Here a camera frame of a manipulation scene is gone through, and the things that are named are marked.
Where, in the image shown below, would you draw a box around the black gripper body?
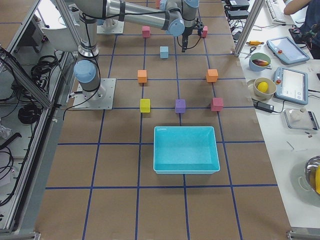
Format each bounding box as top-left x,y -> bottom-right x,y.
181,24 -> 198,48

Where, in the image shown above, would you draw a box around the light blue block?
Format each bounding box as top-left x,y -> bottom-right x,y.
159,46 -> 169,59

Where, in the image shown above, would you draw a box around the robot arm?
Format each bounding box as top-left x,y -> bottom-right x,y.
74,0 -> 203,101

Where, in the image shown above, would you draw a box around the pink block far left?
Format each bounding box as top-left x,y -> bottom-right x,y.
201,25 -> 208,38

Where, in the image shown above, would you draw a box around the dark pink block near left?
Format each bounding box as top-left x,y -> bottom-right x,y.
142,25 -> 151,39

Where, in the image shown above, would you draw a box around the pink plastic tray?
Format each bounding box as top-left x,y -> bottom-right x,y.
155,0 -> 160,9

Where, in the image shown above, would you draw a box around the orange block far right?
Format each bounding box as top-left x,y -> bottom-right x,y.
206,69 -> 219,83

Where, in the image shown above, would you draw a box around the orange block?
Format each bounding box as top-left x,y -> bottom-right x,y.
137,69 -> 148,84
206,69 -> 219,83

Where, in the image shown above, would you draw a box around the black electronics box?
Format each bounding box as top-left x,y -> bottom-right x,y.
224,0 -> 250,20

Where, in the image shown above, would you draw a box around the orange block near right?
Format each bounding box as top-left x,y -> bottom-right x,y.
137,69 -> 148,84

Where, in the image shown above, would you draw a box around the purple block right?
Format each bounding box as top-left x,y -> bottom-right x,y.
175,99 -> 186,114

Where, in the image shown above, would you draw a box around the gold metal cylinder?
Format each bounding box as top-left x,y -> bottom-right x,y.
246,40 -> 265,46

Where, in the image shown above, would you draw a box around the black scissors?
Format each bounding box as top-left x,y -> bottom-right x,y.
245,46 -> 257,59

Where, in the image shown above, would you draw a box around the pink block far right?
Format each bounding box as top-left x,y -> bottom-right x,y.
210,97 -> 224,112

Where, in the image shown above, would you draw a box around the yellow foam block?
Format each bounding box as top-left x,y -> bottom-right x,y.
139,98 -> 151,113

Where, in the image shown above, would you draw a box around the green bowl with eggplant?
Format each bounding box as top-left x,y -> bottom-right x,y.
248,52 -> 271,72

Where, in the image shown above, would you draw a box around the yellow lemon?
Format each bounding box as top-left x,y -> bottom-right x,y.
256,81 -> 269,93

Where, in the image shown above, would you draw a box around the white keyboard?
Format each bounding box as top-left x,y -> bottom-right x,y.
264,0 -> 286,24

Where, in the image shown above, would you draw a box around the bowl with lemon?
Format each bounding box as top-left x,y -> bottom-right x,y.
247,77 -> 277,101

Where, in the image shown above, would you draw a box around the teach pendant far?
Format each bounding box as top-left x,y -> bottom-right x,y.
266,36 -> 310,65

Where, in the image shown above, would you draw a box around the teach pendant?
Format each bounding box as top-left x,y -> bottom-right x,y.
273,67 -> 309,106
266,36 -> 310,65

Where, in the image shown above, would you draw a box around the black power adapter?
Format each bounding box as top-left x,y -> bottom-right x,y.
253,101 -> 274,113

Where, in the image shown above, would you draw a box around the cyan plastic bin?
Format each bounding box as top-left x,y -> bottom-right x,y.
153,126 -> 221,175

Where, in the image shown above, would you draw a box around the teach pendant near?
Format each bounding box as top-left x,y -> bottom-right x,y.
273,67 -> 309,106

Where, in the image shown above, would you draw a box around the person at desk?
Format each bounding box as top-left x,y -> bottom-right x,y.
283,0 -> 320,60

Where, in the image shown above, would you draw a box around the kitchen scale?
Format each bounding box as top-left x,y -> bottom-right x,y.
283,108 -> 320,131

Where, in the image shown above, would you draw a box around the steel bowl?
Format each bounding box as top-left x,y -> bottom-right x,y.
298,155 -> 320,196

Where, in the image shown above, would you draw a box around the aluminium frame post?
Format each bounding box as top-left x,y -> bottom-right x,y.
234,0 -> 265,57

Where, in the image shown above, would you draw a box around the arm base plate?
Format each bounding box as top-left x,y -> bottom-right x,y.
73,78 -> 117,111

